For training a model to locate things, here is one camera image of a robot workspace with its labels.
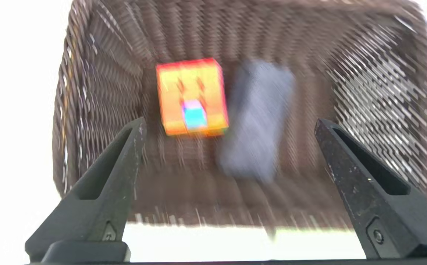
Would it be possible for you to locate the dark grey towel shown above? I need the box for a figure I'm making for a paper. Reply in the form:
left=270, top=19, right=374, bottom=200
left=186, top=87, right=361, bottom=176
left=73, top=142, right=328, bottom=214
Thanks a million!
left=217, top=60, right=296, bottom=184

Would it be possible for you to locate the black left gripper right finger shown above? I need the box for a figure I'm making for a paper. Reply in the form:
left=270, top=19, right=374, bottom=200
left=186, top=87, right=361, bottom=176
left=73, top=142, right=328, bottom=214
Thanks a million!
left=314, top=118, right=427, bottom=260

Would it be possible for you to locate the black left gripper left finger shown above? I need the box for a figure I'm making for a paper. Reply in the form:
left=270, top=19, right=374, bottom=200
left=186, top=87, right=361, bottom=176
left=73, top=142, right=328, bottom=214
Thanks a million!
left=25, top=117, right=147, bottom=262

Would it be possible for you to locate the dark brown wicker basket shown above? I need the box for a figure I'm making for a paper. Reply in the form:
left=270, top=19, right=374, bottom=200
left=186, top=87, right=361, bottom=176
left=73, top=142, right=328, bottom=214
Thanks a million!
left=51, top=0, right=427, bottom=230

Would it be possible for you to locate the colourful puzzle cube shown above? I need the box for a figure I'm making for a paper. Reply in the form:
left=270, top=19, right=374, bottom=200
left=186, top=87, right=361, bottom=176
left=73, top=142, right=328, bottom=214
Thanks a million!
left=156, top=58, right=229, bottom=137

